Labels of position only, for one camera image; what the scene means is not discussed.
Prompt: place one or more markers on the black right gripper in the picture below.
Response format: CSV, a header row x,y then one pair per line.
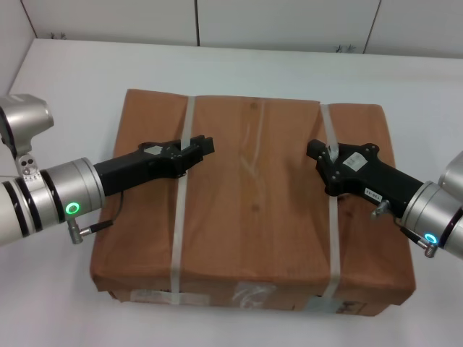
x,y
376,180

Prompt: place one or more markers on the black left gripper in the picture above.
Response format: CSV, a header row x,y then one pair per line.
x,y
126,170

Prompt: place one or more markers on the brown cardboard box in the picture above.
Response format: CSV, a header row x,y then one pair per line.
x,y
253,224

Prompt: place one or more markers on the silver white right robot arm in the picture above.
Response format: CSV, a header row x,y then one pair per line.
x,y
434,213

